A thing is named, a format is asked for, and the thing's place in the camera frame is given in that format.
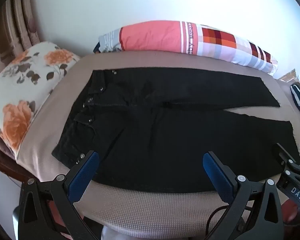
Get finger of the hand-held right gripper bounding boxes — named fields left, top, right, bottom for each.
left=272, top=142, right=300, bottom=167

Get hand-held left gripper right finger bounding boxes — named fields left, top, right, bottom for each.
left=202, top=151, right=284, bottom=240

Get black pants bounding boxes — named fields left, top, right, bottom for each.
left=51, top=67, right=300, bottom=194

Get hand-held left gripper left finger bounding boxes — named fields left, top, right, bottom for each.
left=17, top=150, right=100, bottom=240

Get pink plaid striped pillow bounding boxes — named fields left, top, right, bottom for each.
left=97, top=20, right=278, bottom=75

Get beige bed cover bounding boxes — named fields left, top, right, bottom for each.
left=16, top=50, right=300, bottom=238

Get black cable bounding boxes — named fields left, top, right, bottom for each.
left=206, top=204, right=231, bottom=230

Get floral pillow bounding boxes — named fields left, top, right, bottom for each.
left=0, top=41, right=80, bottom=157

